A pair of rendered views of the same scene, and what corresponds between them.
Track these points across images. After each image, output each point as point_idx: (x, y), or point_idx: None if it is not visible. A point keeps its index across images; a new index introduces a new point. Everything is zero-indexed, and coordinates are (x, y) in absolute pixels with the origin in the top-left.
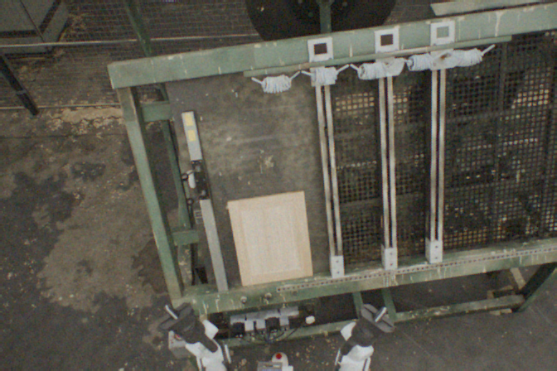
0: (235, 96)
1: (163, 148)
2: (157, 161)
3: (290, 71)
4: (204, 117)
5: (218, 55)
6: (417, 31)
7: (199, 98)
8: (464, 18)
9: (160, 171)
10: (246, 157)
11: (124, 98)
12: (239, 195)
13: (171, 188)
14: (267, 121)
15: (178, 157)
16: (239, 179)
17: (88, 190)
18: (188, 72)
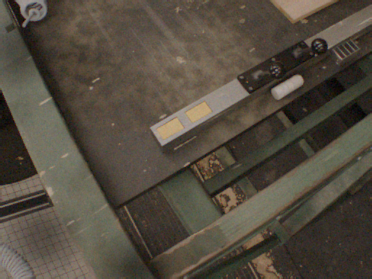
0: (99, 80)
1: (325, 277)
2: (344, 275)
3: (37, 29)
4: (157, 112)
5: (20, 113)
6: None
7: (126, 134)
8: None
9: (353, 263)
10: (200, 24)
11: (179, 261)
12: (273, 11)
13: (365, 235)
14: (123, 22)
15: (326, 253)
16: (245, 21)
17: None
18: (65, 150)
